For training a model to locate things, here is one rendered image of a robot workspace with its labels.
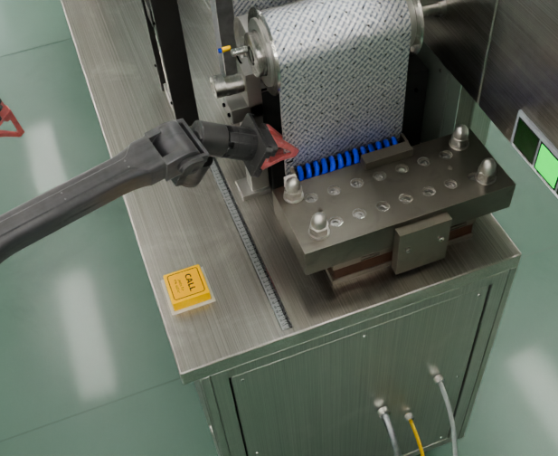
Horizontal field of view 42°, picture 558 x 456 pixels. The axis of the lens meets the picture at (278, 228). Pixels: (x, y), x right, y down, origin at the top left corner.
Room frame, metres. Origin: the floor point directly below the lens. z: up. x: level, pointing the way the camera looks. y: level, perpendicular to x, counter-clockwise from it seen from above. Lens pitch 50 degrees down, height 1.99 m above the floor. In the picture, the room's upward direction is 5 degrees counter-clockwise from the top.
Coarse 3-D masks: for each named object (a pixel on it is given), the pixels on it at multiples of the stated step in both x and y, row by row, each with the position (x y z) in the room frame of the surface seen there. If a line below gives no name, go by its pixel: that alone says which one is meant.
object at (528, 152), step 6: (522, 126) 0.83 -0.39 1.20; (516, 132) 0.83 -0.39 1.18; (522, 132) 0.82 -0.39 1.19; (528, 132) 0.81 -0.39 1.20; (516, 138) 0.83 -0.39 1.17; (522, 138) 0.82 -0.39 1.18; (528, 138) 0.81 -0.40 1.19; (534, 138) 0.79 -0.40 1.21; (516, 144) 0.83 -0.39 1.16; (522, 144) 0.82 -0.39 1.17; (528, 144) 0.80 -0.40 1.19; (534, 144) 0.79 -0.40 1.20; (522, 150) 0.81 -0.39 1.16; (528, 150) 0.80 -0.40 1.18; (528, 156) 0.80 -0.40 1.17
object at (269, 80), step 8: (408, 0) 1.05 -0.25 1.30; (408, 8) 1.04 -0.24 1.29; (256, 24) 1.01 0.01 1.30; (416, 24) 1.03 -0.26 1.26; (264, 40) 0.98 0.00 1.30; (264, 48) 0.98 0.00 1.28; (272, 64) 0.95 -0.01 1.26; (272, 72) 0.95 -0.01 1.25; (264, 80) 0.99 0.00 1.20; (272, 80) 0.95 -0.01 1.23
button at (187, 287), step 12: (168, 276) 0.81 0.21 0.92; (180, 276) 0.81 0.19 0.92; (192, 276) 0.80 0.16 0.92; (168, 288) 0.78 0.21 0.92; (180, 288) 0.78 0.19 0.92; (192, 288) 0.78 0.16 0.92; (204, 288) 0.77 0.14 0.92; (180, 300) 0.75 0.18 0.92; (192, 300) 0.76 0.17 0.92; (204, 300) 0.76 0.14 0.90
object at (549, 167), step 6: (540, 150) 0.78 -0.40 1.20; (546, 150) 0.76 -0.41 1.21; (540, 156) 0.77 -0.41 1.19; (546, 156) 0.76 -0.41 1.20; (552, 156) 0.75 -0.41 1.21; (540, 162) 0.77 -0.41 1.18; (546, 162) 0.76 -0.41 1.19; (552, 162) 0.75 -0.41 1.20; (540, 168) 0.77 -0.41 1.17; (546, 168) 0.75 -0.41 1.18; (552, 168) 0.74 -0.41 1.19; (546, 174) 0.75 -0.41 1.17; (552, 174) 0.74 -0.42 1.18; (546, 180) 0.75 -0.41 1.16; (552, 180) 0.74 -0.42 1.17; (552, 186) 0.73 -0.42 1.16
